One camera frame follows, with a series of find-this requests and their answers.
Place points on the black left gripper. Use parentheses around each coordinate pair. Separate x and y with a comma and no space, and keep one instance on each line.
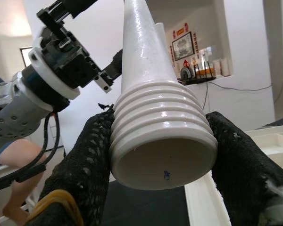
(68,61)

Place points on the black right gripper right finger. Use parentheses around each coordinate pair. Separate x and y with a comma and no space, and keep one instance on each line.
(247,169)

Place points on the red yellow wall sign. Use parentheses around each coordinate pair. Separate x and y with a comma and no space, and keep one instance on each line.
(180,32)

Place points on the round decorated plate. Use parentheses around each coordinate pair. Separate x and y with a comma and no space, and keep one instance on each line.
(185,73)

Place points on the seated person black clothes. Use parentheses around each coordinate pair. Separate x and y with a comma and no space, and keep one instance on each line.
(19,160)

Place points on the black table cloth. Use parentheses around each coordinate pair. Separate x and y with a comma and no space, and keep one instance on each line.
(143,204)

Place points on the yellow rubber band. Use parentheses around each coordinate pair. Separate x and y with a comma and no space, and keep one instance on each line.
(54,202)

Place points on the white plastic table top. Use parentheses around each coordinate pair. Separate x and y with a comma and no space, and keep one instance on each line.
(268,146)

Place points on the white cup stack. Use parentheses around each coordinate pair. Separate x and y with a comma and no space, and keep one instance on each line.
(221,67)

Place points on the framed wall picture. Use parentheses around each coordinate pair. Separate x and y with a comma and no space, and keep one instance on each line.
(182,46)

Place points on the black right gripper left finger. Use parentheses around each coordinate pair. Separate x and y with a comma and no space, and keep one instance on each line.
(85,164)

